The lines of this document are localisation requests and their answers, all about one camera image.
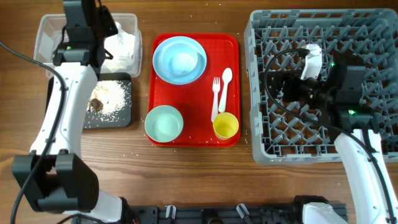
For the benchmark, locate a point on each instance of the white plastic fork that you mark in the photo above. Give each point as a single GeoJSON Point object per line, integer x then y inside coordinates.
{"type": "Point", "coordinates": [215, 88]}

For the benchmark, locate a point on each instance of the white napkin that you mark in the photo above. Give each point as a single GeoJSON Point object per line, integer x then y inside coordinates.
{"type": "Point", "coordinates": [120, 46]}

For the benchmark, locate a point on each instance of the grey dishwasher rack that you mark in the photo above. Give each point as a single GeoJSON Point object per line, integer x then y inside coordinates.
{"type": "Point", "coordinates": [270, 38]}

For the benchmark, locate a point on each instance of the clear plastic bin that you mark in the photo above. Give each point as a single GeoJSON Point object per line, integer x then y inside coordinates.
{"type": "Point", "coordinates": [49, 36]}

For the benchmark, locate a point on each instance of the white plastic spoon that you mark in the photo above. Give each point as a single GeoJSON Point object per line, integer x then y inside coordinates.
{"type": "Point", "coordinates": [226, 78]}

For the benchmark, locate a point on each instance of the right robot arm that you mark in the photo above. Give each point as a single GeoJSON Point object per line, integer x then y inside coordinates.
{"type": "Point", "coordinates": [352, 127]}

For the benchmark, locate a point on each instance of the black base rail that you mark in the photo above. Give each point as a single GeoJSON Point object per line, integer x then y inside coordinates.
{"type": "Point", "coordinates": [277, 213]}

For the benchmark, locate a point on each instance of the black waste tray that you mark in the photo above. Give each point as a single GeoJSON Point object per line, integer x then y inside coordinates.
{"type": "Point", "coordinates": [120, 119]}

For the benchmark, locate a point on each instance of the light blue plate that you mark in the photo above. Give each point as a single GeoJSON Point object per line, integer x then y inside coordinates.
{"type": "Point", "coordinates": [184, 79]}

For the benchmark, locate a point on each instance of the light blue bowl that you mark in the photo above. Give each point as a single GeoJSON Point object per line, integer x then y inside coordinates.
{"type": "Point", "coordinates": [179, 58]}

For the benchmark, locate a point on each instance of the green bowl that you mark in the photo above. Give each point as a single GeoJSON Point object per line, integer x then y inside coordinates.
{"type": "Point", "coordinates": [164, 123]}

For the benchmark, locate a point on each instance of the red serving tray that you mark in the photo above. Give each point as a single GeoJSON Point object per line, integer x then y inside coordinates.
{"type": "Point", "coordinates": [194, 100]}

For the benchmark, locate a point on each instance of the rice and food scraps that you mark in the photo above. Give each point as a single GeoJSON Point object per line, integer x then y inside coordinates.
{"type": "Point", "coordinates": [108, 97]}

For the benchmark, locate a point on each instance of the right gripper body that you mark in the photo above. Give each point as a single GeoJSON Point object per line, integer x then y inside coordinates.
{"type": "Point", "coordinates": [309, 89]}

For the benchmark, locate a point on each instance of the yellow cup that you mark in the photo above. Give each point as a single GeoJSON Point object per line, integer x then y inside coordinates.
{"type": "Point", "coordinates": [225, 126]}

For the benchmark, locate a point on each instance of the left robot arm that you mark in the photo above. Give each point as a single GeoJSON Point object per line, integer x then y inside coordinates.
{"type": "Point", "coordinates": [52, 177]}

